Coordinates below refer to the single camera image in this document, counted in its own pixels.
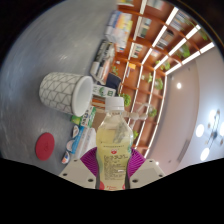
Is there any wooden shelf unit with books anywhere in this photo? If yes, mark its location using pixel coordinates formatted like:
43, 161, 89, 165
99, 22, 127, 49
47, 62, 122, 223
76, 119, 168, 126
88, 0, 216, 160

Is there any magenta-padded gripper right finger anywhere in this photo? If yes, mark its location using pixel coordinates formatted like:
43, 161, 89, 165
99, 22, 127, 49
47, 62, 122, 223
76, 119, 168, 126
126, 147, 167, 190

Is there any beige chair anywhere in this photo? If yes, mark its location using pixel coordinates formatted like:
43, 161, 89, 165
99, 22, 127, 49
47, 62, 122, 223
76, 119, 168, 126
90, 96, 109, 131

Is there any tall green and white carton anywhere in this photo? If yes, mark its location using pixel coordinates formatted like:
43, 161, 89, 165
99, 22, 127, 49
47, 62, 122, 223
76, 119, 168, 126
92, 83, 117, 99

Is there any green and white box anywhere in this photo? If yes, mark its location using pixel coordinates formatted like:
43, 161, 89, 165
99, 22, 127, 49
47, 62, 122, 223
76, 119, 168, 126
70, 105, 97, 129

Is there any dark magazine stack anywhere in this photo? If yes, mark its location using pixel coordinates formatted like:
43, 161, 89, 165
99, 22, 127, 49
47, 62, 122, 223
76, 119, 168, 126
89, 39, 116, 81

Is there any clear yellow drink bottle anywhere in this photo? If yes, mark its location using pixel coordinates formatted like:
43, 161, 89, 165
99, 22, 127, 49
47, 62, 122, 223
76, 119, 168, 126
95, 96, 134, 192

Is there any flat round red coaster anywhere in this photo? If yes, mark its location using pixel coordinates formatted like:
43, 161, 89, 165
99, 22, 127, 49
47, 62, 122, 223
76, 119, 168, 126
35, 132, 56, 162

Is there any dark chair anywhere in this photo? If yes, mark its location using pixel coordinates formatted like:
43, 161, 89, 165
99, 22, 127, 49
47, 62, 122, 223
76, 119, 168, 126
105, 72, 123, 91

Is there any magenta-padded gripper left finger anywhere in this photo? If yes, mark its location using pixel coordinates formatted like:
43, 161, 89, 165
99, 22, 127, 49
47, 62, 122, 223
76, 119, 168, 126
59, 146, 100, 190

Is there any small printed oval trinket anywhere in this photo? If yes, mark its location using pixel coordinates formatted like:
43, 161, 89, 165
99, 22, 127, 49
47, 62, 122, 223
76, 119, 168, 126
61, 150, 71, 165
71, 124, 80, 138
65, 139, 75, 151

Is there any colourful book stack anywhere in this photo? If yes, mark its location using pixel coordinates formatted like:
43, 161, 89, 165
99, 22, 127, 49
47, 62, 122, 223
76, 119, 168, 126
104, 9, 133, 45

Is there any wooden artist mannequin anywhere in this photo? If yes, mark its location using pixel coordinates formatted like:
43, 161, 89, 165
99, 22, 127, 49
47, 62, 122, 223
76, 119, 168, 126
121, 101, 158, 123

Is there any thin blue book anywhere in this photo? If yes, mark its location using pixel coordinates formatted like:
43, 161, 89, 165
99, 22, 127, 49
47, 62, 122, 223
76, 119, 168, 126
71, 125, 86, 155

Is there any ceiling air vent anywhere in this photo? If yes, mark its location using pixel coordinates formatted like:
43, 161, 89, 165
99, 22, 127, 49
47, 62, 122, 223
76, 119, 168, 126
176, 139, 191, 163

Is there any white geometric-patterned cup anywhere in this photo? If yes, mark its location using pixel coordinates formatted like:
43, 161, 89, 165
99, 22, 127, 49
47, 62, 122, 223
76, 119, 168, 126
38, 72, 94, 118

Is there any multi-globe ceiling lamp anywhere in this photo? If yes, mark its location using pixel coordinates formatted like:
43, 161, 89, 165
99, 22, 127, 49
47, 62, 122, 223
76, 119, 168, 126
194, 108, 224, 163

